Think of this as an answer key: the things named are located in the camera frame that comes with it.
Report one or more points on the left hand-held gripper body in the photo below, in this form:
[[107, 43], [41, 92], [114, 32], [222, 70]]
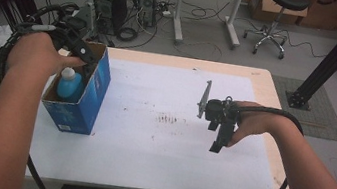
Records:
[[70, 41]]

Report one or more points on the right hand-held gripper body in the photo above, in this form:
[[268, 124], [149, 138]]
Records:
[[221, 112]]

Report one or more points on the blue bottle with white cap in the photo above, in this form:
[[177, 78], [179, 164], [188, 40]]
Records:
[[68, 88]]

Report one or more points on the blue cardboard box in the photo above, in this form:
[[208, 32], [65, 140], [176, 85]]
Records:
[[87, 102]]

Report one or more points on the person's right hand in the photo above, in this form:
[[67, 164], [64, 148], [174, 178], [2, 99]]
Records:
[[256, 124]]

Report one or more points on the person's left hand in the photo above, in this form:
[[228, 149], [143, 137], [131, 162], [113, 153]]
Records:
[[37, 58]]

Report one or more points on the large black computer tower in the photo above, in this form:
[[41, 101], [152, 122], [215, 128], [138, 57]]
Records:
[[110, 5]]

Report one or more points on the white table mat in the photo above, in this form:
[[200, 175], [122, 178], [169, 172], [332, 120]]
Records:
[[146, 158]]

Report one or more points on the small black computer tower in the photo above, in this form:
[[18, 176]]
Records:
[[146, 2]]

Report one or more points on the flat brown cardboard box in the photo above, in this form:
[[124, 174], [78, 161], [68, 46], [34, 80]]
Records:
[[270, 8]]

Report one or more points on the large brown cardboard box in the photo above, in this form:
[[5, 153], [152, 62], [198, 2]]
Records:
[[330, 14]]

